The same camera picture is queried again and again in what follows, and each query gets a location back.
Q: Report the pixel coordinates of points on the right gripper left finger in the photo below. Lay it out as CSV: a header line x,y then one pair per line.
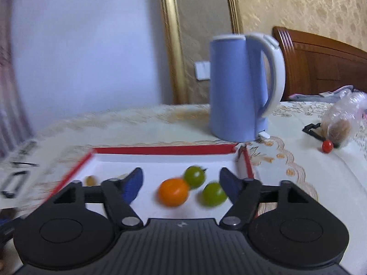
x,y
118,195

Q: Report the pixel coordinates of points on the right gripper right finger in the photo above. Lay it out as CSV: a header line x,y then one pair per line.
x,y
244,195

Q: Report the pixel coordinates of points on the yellow-brown small round fruit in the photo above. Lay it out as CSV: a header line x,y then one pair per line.
x,y
91,181

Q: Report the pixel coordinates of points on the green tomato outside box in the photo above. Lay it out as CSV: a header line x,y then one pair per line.
x,y
194,176

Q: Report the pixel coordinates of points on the orange mandarin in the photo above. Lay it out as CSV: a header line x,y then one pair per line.
x,y
173,192

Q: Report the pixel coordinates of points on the green tomato in box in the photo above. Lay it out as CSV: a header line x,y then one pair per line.
x,y
213,195

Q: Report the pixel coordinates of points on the red shallow cardboard box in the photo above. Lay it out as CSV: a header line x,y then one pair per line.
x,y
158,164

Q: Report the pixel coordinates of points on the blue electric kettle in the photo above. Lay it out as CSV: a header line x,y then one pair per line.
x,y
247,81

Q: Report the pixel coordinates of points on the cream embroidered tablecloth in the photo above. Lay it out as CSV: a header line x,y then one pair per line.
x,y
337,179

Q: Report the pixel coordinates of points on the small red tomato by bag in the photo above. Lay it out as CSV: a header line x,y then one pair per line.
x,y
327,146

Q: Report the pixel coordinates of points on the black eyeglasses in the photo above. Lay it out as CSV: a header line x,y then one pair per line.
x,y
19,159

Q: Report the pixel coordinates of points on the clear plastic bag with nuts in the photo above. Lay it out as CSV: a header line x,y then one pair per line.
x,y
341,122

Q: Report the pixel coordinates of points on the pink patterned curtain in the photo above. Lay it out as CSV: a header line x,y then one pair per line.
x,y
15,128

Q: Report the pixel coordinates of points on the wooden bed headboard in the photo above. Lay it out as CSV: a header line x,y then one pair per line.
x,y
317,64

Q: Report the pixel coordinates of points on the black flat frame under bag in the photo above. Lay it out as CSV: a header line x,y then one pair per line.
x,y
311,129

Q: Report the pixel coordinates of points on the white wall switch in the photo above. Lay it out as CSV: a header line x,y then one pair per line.
x,y
202,70

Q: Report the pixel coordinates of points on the gold picture frame moulding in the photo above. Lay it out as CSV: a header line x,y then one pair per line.
x,y
189,27

